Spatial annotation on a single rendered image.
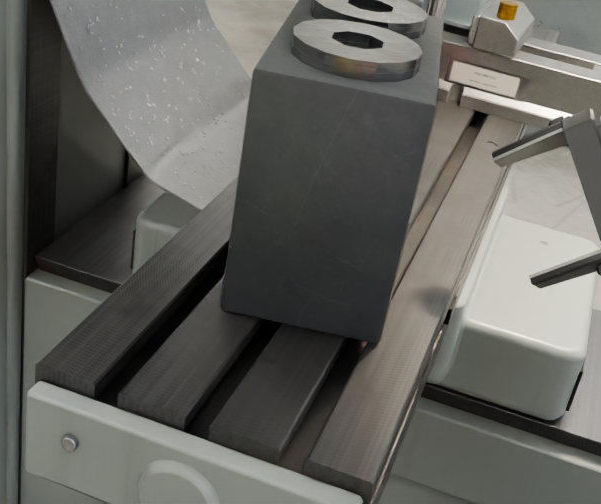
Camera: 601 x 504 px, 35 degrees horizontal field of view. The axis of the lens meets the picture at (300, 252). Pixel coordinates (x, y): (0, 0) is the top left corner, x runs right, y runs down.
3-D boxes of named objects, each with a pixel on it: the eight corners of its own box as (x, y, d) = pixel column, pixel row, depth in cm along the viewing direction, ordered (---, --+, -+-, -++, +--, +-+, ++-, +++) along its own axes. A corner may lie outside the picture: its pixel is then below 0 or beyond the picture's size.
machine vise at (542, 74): (605, 108, 126) (632, 27, 121) (593, 143, 114) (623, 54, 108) (358, 41, 135) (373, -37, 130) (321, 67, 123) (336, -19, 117)
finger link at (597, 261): (526, 274, 74) (605, 247, 71) (537, 280, 76) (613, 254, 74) (532, 293, 73) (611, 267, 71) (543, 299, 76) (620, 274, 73)
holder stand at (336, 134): (399, 215, 89) (449, 1, 79) (380, 346, 69) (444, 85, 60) (271, 189, 89) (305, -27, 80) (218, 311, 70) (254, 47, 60)
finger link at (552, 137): (503, 169, 79) (575, 141, 77) (491, 159, 77) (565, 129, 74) (497, 152, 80) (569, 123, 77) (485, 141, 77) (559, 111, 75)
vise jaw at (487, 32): (530, 36, 125) (538, 6, 123) (513, 58, 114) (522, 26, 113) (486, 24, 126) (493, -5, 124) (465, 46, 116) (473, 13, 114)
